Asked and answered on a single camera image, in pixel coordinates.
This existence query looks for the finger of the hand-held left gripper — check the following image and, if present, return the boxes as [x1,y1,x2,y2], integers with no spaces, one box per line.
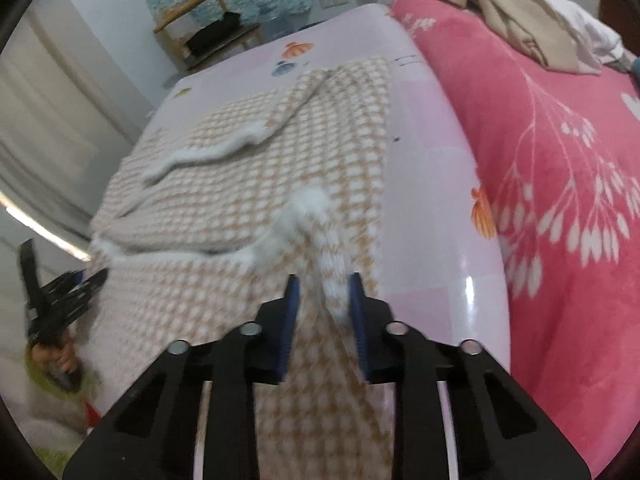
[46,266,110,332]
[41,270,84,307]

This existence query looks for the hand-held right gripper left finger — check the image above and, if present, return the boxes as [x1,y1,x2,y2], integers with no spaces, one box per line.
[62,274,301,480]

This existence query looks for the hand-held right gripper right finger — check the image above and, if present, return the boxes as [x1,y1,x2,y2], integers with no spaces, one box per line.
[348,272,588,480]

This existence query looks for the beige white houndstooth coat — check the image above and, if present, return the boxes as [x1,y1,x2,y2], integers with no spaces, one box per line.
[90,57,396,480]

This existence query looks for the beige clothes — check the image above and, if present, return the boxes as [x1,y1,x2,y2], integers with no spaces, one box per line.
[420,0,601,73]

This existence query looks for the person's left hand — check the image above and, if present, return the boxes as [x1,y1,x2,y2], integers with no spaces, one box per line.
[30,341,84,392]

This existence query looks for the white curtain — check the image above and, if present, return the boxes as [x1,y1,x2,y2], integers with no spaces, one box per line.
[0,10,156,241]

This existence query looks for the pink printed glossy board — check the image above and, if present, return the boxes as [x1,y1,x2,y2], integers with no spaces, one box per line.
[92,2,511,480]

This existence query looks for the pink floral blanket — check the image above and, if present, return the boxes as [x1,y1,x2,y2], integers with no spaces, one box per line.
[390,0,640,480]

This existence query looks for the black bag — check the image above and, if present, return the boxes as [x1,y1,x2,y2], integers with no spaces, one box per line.
[185,11,241,56]

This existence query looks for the wooden chair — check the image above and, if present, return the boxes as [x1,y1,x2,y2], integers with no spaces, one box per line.
[152,0,263,71]

